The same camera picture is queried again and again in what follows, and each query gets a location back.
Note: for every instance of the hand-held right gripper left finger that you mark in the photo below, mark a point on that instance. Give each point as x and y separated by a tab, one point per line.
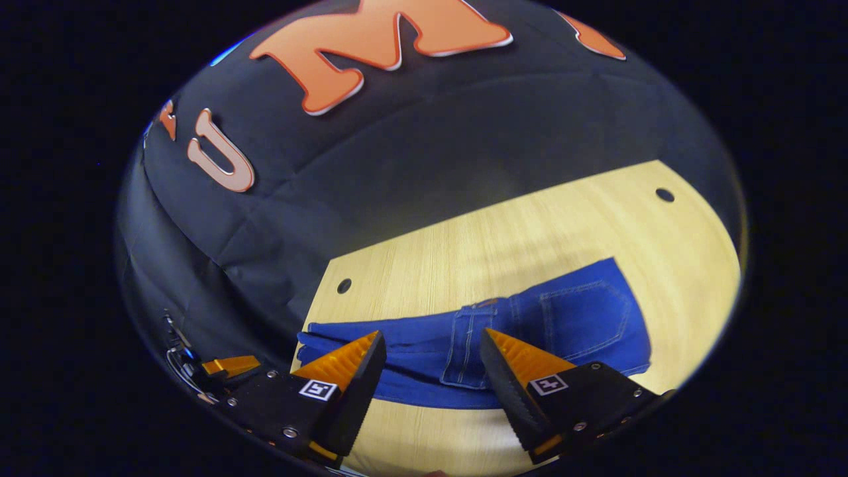
361	391

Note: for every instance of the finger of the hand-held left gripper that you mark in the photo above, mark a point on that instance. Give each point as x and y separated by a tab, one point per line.
232	366

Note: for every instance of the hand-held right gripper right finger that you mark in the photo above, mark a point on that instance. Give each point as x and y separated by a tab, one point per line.
507	391

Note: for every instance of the blue jeans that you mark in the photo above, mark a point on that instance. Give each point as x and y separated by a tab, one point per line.
583	318

